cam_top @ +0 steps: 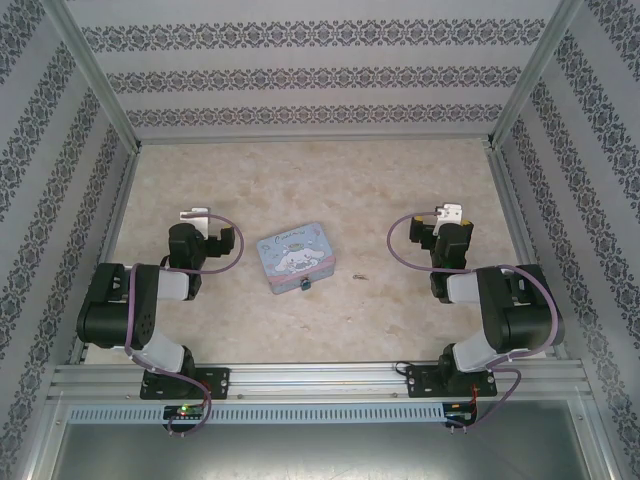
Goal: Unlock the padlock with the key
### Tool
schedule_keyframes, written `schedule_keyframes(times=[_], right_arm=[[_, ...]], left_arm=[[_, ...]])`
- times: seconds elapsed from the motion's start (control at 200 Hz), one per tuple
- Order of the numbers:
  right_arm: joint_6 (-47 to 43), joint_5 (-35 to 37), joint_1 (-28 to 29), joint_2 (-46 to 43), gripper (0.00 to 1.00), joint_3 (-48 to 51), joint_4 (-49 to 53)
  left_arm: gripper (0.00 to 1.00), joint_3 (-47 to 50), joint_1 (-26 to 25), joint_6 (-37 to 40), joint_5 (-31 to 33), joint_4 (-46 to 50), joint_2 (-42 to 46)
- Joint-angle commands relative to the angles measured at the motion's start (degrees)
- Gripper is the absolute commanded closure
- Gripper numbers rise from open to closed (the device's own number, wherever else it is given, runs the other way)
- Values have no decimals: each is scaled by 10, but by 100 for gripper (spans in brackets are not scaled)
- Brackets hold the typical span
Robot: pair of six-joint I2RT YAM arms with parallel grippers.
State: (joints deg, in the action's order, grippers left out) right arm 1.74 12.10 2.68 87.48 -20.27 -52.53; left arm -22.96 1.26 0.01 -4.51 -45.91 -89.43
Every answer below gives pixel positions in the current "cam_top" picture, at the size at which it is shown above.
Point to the aluminium frame crossbeam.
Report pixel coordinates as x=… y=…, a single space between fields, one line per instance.
x=315 y=137

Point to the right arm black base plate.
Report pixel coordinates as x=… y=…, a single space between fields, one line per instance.
x=422 y=382

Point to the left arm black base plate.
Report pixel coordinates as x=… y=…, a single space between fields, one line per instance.
x=217 y=382

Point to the aluminium mounting rail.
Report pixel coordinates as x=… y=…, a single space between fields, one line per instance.
x=320 y=380

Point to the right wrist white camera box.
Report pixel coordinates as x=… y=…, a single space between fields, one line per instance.
x=452 y=212

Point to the aluminium side floor rail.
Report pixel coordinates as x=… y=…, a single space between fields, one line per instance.
x=520 y=220
x=107 y=250

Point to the small blue padlock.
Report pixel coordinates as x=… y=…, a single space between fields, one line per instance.
x=304 y=284

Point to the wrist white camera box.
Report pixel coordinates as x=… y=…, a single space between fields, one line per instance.
x=452 y=212
x=195 y=216

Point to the aluminium frame post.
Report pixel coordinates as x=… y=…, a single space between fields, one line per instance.
x=535 y=70
x=95 y=75

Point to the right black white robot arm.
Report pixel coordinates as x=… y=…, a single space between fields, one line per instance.
x=525 y=320

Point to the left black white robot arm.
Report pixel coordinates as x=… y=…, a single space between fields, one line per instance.
x=115 y=310

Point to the grey metal sheet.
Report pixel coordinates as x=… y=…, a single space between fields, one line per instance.
x=320 y=452

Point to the right green circuit board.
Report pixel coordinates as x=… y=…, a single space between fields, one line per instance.
x=461 y=412

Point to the green circuit board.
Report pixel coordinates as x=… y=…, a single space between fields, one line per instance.
x=185 y=411
x=461 y=412

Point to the left green circuit board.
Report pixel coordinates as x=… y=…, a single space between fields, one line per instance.
x=185 y=411

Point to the pastel cartoon tin box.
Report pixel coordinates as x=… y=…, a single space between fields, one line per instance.
x=292 y=257

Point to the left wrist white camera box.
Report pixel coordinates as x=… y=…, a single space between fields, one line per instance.
x=195 y=216

